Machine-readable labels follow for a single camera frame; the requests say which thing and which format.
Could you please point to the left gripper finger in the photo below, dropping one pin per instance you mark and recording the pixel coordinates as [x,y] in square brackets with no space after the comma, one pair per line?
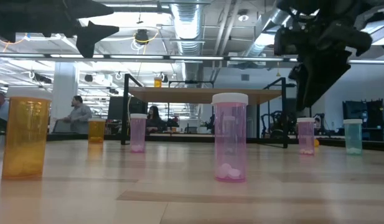
[89,9]
[92,34]

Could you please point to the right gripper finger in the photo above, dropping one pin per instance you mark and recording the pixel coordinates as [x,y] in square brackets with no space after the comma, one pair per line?
[319,77]
[295,73]

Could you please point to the pink pill bottle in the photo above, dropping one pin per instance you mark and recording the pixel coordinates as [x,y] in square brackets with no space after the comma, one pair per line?
[306,137]
[230,140]
[138,133]

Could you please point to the teal pill bottle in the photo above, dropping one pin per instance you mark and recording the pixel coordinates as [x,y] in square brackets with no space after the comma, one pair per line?
[353,138]

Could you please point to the small orange pill bottle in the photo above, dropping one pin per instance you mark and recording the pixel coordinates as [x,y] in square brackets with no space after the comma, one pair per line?
[96,132]
[157,82]

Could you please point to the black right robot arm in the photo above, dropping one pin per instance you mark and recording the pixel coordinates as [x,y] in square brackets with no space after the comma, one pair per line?
[335,7]

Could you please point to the black background robot arm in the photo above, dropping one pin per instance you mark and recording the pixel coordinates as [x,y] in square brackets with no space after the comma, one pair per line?
[274,123]

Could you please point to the black equipment rack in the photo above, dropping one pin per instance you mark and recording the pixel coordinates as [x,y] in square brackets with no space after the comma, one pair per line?
[363,119]

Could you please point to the small yellow object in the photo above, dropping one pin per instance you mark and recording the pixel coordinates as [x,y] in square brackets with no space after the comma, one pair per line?
[316,142]

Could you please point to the black monitor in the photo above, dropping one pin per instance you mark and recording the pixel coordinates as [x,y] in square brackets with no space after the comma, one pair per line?
[117,109]

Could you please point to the overhead light bar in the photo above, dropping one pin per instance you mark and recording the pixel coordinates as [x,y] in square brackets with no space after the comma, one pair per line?
[191,58]

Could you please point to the medium orange pill bottle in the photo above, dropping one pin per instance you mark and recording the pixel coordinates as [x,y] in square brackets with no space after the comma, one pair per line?
[26,140]

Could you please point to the black ceiling camera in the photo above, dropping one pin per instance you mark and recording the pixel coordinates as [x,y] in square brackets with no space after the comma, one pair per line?
[142,35]

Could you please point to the silver ventilation duct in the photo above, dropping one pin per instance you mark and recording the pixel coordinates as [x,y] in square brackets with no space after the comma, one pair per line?
[263,31]
[187,28]

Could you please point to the wooden shelf black metal frame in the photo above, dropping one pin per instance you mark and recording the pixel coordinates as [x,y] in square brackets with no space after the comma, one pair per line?
[194,95]

